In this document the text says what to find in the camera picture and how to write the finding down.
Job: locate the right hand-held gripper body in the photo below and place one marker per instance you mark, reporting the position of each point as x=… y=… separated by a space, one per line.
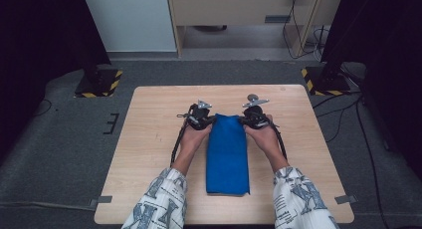
x=257 y=117

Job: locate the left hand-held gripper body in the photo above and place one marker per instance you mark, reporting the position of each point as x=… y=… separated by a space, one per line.
x=197 y=117

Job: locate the blue cloth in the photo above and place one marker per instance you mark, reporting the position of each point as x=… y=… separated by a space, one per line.
x=227 y=156

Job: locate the person's left hand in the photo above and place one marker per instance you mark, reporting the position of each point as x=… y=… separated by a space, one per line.
x=193 y=141

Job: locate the person's right hand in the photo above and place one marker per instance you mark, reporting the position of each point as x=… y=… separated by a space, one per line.
x=265 y=141

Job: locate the grey round table grommet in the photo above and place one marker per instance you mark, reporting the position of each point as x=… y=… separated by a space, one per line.
x=253 y=97

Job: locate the black stand base striped edge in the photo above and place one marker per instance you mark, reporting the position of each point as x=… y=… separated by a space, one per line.
x=328 y=86
x=99 y=86

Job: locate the dark grey desk label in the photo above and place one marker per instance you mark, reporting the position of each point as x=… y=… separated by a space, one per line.
x=277 y=19

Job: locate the light wooden desk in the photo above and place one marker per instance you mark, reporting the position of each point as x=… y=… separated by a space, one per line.
x=232 y=10

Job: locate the white cabinet panel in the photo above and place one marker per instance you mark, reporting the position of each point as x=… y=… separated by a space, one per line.
x=129 y=20

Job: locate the grey tape piece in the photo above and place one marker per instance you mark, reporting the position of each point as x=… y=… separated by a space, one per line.
x=104 y=199
x=345 y=199

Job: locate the dark curtain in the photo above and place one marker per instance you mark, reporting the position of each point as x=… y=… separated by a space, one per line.
x=33 y=40
x=391 y=56

